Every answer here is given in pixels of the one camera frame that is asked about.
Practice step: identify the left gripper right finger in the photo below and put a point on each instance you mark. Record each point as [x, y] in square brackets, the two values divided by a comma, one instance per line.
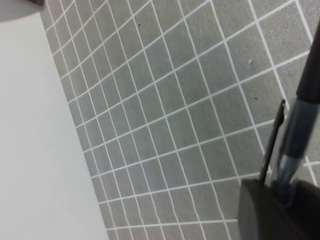
[304, 208]

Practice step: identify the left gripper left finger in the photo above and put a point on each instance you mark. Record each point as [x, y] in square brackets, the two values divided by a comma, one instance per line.
[261, 217]

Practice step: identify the clear pen cap black clip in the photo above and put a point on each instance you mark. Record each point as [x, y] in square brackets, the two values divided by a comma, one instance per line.
[299, 126]

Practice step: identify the black pen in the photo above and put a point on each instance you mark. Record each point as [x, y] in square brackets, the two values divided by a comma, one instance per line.
[309, 86]

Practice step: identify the grey grid tablecloth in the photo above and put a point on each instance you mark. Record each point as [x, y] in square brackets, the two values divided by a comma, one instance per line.
[174, 102]

